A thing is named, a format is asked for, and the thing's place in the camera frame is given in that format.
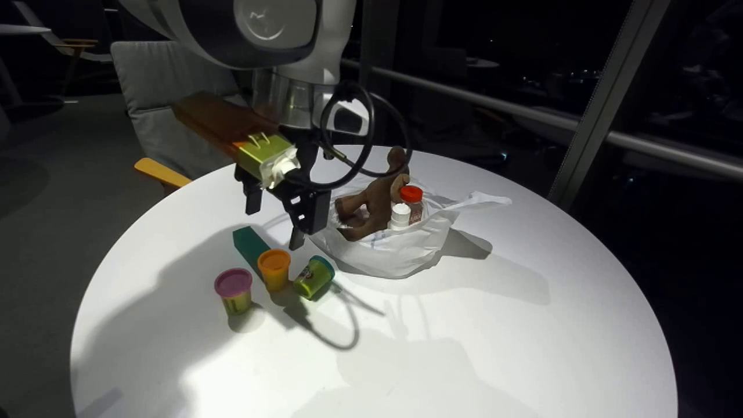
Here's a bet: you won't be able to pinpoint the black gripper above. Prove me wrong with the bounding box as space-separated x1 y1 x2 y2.
229 138 343 253

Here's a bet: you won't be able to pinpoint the purple lid dough container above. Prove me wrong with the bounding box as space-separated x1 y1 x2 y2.
214 268 254 316

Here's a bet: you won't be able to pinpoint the brown reindeer plush toy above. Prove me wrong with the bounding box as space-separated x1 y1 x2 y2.
332 147 416 245

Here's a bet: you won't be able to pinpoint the clear bottle white cap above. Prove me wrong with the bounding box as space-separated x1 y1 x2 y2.
388 202 412 232

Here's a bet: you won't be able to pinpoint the brown spice jar red lid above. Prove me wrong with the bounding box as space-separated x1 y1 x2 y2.
400 184 427 227

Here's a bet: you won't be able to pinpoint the green block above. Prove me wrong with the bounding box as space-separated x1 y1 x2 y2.
229 226 273 269

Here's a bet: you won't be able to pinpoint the white plastic bag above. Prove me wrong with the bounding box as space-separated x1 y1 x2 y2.
309 189 515 281

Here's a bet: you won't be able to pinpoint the yellow-orange lid dough container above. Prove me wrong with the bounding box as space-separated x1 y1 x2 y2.
254 249 294 296

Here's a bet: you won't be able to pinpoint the teal lid dough container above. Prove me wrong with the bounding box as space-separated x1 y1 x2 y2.
294 253 339 304

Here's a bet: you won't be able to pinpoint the grey chair wooden armrests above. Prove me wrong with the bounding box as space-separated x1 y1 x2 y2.
109 40 243 190

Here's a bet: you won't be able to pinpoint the metal window railing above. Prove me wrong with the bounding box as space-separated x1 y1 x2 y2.
339 0 743 210

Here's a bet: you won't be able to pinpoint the wrist camera on wooden plate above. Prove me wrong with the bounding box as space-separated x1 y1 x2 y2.
172 90 304 190

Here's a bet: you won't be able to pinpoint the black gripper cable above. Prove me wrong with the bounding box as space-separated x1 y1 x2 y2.
316 80 412 190

